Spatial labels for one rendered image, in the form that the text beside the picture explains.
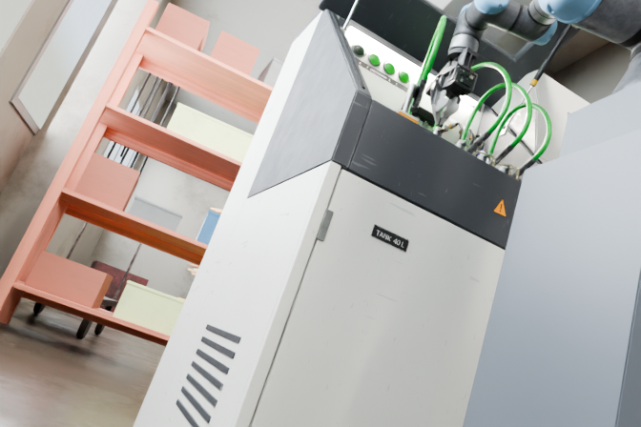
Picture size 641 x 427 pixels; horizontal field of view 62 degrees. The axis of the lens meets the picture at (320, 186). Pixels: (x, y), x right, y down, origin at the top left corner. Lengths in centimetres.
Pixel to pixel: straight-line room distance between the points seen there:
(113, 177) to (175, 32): 111
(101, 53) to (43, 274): 161
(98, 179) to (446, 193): 283
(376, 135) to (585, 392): 63
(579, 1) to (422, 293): 58
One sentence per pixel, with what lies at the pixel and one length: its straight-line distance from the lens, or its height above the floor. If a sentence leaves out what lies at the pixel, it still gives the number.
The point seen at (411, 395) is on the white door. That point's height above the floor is 44.
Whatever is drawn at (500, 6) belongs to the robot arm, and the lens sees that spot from 149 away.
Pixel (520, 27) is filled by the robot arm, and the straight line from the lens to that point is 153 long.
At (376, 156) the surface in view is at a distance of 107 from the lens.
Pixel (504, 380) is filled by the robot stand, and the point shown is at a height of 49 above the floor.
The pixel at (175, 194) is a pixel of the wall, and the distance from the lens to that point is 917.
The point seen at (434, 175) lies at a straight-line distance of 114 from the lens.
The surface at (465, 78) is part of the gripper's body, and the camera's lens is 147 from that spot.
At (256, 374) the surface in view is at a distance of 96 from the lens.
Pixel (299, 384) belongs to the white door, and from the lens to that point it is 99.
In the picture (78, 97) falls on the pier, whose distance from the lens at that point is 416.
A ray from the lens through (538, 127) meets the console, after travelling 181.
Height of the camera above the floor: 44
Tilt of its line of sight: 17 degrees up
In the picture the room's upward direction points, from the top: 20 degrees clockwise
